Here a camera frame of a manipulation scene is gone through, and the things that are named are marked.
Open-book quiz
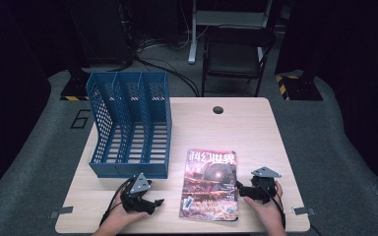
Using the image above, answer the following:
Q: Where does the bundle of floor cables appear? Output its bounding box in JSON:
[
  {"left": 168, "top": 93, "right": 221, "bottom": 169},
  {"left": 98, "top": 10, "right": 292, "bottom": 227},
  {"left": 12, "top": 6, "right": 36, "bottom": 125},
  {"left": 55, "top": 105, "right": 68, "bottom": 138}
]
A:
[{"left": 124, "top": 29, "right": 201, "bottom": 98}]

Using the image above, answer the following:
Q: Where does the black stand base striped tape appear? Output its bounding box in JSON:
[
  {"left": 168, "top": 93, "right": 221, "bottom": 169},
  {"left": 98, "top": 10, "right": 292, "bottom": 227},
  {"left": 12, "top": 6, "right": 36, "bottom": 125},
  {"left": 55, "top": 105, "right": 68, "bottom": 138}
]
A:
[
  {"left": 59, "top": 65, "right": 93, "bottom": 102},
  {"left": 275, "top": 70, "right": 325, "bottom": 102}
]

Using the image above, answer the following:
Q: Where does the person's left hand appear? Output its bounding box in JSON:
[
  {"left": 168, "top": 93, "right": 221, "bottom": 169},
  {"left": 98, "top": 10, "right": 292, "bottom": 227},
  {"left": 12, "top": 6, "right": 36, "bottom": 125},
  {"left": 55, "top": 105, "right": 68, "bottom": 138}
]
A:
[{"left": 105, "top": 193, "right": 150, "bottom": 231}]

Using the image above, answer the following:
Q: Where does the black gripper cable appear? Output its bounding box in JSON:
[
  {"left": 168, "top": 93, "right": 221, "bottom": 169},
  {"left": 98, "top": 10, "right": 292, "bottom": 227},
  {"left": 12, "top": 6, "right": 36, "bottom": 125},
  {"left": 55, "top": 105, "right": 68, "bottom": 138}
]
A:
[
  {"left": 98, "top": 177, "right": 136, "bottom": 228},
  {"left": 261, "top": 183, "right": 287, "bottom": 230}
]

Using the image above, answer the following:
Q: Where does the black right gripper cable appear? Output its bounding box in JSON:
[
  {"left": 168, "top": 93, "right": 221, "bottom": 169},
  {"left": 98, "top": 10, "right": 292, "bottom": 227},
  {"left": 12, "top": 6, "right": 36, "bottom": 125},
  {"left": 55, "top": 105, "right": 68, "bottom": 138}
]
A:
[{"left": 261, "top": 183, "right": 287, "bottom": 230}]

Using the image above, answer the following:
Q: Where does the grey metal table bracket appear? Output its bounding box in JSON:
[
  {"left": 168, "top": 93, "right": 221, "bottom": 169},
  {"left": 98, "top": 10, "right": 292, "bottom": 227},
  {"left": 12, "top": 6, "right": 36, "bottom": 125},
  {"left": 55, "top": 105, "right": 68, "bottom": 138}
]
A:
[
  {"left": 291, "top": 206, "right": 317, "bottom": 216},
  {"left": 48, "top": 206, "right": 75, "bottom": 220}
]

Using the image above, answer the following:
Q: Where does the blue plastic file rack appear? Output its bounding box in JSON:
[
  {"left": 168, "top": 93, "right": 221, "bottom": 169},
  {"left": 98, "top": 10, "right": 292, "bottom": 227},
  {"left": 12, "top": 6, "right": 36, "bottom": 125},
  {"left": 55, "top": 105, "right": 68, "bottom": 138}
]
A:
[{"left": 86, "top": 70, "right": 173, "bottom": 180}]

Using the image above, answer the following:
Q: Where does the red cover magazine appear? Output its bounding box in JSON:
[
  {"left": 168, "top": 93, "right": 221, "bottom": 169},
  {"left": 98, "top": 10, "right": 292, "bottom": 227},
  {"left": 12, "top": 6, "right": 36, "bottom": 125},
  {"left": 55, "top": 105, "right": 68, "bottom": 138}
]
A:
[{"left": 178, "top": 148, "right": 239, "bottom": 222}]

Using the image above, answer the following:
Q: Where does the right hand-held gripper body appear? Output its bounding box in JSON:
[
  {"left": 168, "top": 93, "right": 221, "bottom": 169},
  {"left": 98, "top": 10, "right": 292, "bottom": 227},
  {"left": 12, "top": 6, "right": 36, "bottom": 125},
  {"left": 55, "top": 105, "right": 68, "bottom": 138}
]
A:
[{"left": 249, "top": 166, "right": 283, "bottom": 205}]

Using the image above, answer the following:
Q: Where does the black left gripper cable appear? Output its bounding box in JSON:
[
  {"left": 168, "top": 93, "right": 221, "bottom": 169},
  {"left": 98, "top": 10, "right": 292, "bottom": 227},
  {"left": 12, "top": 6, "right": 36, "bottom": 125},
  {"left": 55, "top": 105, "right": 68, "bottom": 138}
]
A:
[{"left": 98, "top": 177, "right": 136, "bottom": 228}]

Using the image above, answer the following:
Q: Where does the dark cabinet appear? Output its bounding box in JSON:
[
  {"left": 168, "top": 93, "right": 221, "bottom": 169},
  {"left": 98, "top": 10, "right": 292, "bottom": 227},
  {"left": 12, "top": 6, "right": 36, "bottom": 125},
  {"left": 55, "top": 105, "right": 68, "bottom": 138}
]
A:
[{"left": 67, "top": 0, "right": 134, "bottom": 68}]

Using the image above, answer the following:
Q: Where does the white metal stand frame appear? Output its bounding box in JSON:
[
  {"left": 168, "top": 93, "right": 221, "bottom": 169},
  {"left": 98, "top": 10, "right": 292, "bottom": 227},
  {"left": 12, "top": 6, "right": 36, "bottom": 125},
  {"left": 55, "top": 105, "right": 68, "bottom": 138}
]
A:
[{"left": 187, "top": 0, "right": 274, "bottom": 65}]

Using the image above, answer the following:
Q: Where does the person's right hand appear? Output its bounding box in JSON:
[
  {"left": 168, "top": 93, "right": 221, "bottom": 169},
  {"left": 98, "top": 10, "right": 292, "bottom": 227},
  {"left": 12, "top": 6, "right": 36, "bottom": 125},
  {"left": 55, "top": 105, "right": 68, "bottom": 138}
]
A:
[{"left": 243, "top": 181, "right": 287, "bottom": 231}]

